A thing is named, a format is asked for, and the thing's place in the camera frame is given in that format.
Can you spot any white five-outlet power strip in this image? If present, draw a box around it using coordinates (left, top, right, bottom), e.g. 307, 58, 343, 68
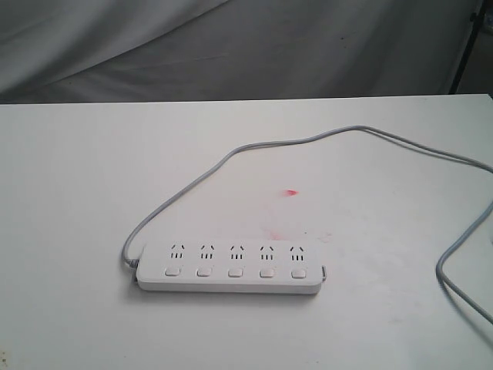
136, 239, 327, 295

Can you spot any grey backdrop cloth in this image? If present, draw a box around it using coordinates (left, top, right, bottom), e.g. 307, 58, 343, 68
1, 1, 481, 103

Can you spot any black tripod stand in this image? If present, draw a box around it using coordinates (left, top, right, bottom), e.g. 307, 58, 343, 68
448, 0, 488, 95

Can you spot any grey power cord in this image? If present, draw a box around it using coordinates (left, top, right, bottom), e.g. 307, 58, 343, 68
121, 124, 493, 325

